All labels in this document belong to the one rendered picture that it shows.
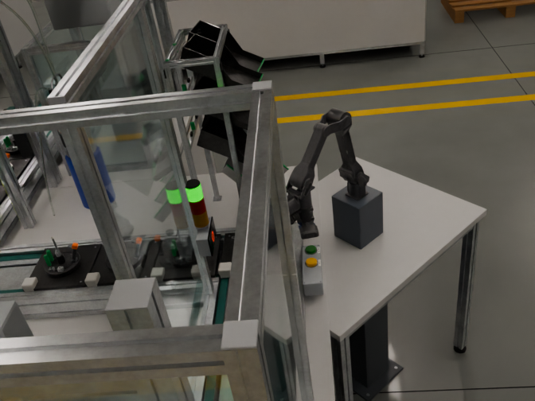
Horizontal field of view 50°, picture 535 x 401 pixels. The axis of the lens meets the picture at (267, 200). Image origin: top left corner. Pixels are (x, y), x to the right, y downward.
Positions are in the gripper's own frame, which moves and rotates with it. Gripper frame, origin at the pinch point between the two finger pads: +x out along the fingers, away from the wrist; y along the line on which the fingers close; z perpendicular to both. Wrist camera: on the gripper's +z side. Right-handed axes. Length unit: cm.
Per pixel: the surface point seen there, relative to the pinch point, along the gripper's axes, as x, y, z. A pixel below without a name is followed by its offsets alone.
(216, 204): 20, -55, 35
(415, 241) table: 20.0, -6.4, -42.7
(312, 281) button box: 9.7, 16.2, 1.8
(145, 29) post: -85, 14, 37
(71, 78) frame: -94, 63, 45
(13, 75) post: -41, -97, 115
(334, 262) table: 19.8, -2.7, -9.5
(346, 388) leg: 52, 31, -5
